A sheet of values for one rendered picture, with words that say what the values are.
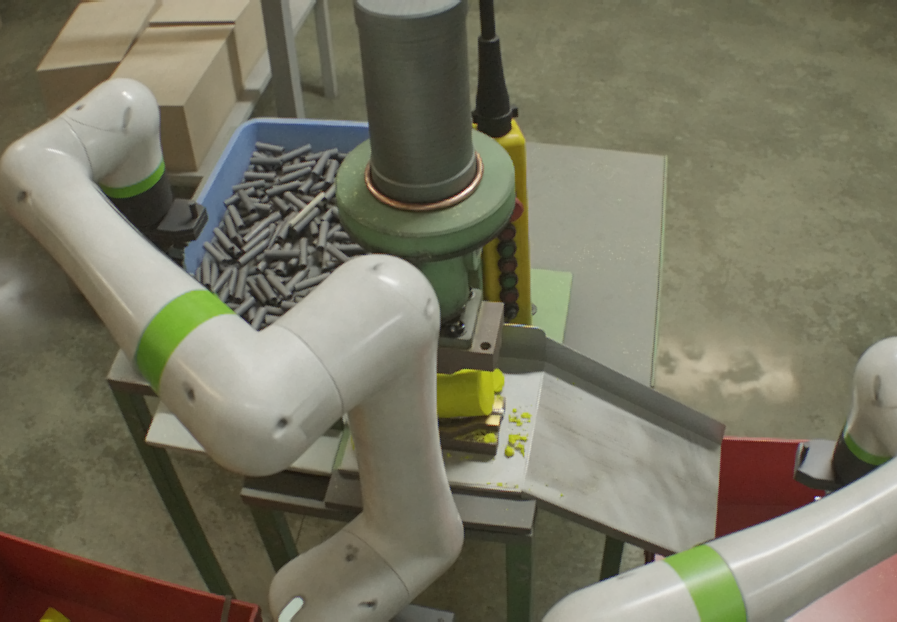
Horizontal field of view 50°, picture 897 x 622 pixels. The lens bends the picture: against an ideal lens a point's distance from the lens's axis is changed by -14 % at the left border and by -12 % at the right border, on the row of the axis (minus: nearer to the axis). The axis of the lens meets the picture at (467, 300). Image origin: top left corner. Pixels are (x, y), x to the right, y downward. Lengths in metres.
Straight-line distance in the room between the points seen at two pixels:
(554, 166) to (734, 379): 1.12
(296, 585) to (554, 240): 0.92
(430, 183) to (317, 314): 0.27
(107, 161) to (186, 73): 1.66
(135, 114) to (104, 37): 1.98
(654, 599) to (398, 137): 0.58
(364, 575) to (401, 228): 0.42
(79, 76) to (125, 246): 2.07
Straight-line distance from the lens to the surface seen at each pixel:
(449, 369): 1.47
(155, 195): 1.34
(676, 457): 1.78
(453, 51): 1.15
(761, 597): 0.95
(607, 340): 1.81
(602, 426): 1.71
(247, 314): 1.85
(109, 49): 3.16
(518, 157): 1.54
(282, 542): 1.77
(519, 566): 1.67
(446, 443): 1.60
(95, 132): 1.25
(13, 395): 3.32
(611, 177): 2.12
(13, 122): 4.54
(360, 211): 1.25
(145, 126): 1.27
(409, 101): 1.16
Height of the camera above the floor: 2.30
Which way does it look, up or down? 46 degrees down
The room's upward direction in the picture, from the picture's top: 3 degrees counter-clockwise
